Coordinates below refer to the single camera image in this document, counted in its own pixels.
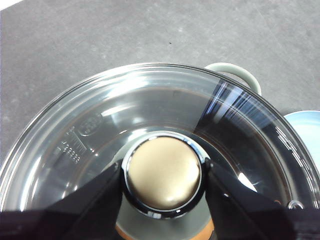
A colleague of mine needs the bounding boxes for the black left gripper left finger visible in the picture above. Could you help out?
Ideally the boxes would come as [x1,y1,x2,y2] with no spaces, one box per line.
[0,161,123,240]

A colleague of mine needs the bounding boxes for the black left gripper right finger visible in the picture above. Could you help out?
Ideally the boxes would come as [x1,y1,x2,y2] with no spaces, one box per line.
[203,157,320,240]

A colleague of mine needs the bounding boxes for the glass lid with green knob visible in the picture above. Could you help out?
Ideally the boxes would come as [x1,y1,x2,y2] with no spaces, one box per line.
[0,62,320,240]

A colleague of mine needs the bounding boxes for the blue round plate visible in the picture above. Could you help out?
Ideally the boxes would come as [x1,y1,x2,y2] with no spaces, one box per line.
[283,110,320,176]

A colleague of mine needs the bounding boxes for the green electric steamer pot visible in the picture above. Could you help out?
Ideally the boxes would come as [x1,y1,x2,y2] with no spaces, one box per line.
[203,62,263,96]

